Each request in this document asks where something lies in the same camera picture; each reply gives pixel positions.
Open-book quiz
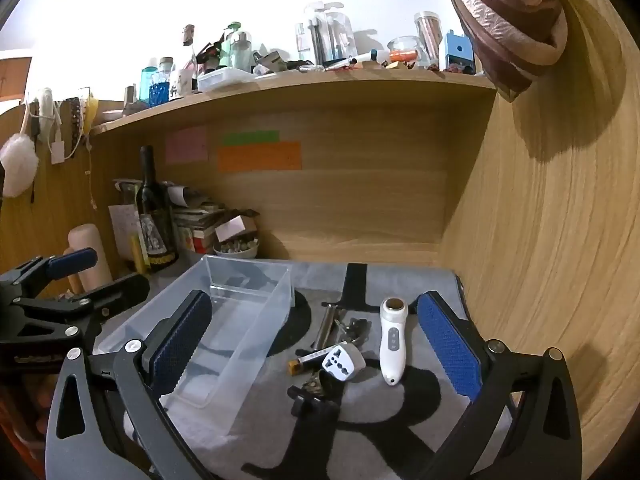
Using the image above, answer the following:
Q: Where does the silver tube with orange cap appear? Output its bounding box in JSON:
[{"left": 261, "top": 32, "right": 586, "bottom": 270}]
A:
[{"left": 288, "top": 348, "right": 330, "bottom": 376}]

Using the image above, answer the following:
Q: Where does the small black adapter gadget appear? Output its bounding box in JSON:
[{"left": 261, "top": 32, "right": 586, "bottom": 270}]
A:
[{"left": 286, "top": 370, "right": 344, "bottom": 418}]

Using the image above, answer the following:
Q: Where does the white handheld massager device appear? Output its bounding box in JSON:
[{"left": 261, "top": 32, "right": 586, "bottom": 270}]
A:
[{"left": 378, "top": 297, "right": 409, "bottom": 387}]

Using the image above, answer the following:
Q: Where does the white travel plug adapter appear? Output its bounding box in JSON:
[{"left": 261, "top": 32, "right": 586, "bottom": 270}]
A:
[{"left": 322, "top": 342, "right": 367, "bottom": 382}]

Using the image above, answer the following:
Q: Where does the metal rod tool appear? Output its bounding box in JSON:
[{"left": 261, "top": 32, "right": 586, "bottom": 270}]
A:
[{"left": 311, "top": 302, "right": 342, "bottom": 351}]

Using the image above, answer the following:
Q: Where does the bunch of keys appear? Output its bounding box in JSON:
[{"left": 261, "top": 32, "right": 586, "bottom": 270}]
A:
[{"left": 334, "top": 318, "right": 371, "bottom": 347}]

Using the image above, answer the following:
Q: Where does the beige cylindrical speaker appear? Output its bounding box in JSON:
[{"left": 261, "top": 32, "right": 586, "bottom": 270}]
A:
[{"left": 62, "top": 222, "right": 114, "bottom": 295}]

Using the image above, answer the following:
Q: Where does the yellow tube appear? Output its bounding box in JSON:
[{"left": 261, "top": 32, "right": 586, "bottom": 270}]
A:
[{"left": 129, "top": 234, "right": 146, "bottom": 275}]

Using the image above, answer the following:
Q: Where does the white paper note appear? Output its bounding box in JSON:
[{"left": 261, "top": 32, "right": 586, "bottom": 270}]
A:
[{"left": 108, "top": 205, "right": 139, "bottom": 261}]

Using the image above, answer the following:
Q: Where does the dark wine bottle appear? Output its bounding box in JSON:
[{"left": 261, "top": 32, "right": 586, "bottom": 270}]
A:
[{"left": 136, "top": 145, "right": 179, "bottom": 272}]

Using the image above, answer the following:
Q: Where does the white fluffy duster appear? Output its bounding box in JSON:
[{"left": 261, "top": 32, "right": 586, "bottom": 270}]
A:
[{"left": 1, "top": 133, "right": 39, "bottom": 198}]

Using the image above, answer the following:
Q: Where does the stack of books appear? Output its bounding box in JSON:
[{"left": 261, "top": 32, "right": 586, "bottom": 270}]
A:
[{"left": 168, "top": 185, "right": 224, "bottom": 254}]

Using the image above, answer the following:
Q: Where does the clear plastic storage bin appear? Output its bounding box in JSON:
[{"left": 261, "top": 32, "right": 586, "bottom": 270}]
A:
[{"left": 96, "top": 256, "right": 294, "bottom": 436}]

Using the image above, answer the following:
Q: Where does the small white cardboard box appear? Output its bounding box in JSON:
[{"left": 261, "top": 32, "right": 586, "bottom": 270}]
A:
[{"left": 215, "top": 214, "right": 257, "bottom": 243}]

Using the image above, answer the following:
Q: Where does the white bowl of pebbles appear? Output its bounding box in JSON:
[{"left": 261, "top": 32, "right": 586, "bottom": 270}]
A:
[{"left": 214, "top": 237, "right": 259, "bottom": 259}]

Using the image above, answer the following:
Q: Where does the pink sticky note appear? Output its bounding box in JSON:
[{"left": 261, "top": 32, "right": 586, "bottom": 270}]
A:
[{"left": 165, "top": 127, "right": 208, "bottom": 165}]

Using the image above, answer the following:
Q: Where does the grey black patterned mat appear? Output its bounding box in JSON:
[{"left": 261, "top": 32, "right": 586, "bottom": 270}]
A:
[{"left": 168, "top": 261, "right": 468, "bottom": 479}]

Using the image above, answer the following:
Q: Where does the blue glass bottle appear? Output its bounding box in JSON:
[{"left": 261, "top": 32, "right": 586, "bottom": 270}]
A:
[{"left": 149, "top": 56, "right": 174, "bottom": 107}]

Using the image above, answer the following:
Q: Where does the green sticky note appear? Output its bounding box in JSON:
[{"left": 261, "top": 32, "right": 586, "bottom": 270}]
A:
[{"left": 221, "top": 130, "right": 280, "bottom": 146}]

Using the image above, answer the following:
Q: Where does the orange sticky note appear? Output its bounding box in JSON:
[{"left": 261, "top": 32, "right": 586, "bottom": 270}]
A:
[{"left": 217, "top": 141, "right": 303, "bottom": 172}]

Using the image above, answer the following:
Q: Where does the white tray on shelf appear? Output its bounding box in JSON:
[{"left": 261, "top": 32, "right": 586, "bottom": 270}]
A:
[{"left": 198, "top": 67, "right": 255, "bottom": 92}]

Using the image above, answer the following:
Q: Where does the green tinted bottle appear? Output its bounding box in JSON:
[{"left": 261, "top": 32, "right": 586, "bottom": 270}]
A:
[{"left": 219, "top": 22, "right": 253, "bottom": 73}]

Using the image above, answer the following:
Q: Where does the clear acrylic pen holder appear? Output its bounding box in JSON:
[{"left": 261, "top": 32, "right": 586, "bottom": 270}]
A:
[{"left": 309, "top": 2, "right": 358, "bottom": 66}]

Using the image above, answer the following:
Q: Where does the blue pencil sharpener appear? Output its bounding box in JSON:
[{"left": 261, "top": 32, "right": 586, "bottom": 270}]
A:
[{"left": 440, "top": 30, "right": 476, "bottom": 75}]

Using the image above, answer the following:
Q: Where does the clear jar with sticks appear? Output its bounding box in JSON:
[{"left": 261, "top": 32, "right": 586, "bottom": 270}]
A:
[{"left": 413, "top": 11, "right": 442, "bottom": 70}]

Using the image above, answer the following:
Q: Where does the pink brown hanging cloth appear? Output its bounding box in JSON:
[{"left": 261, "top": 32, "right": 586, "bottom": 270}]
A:
[{"left": 451, "top": 0, "right": 568, "bottom": 102}]

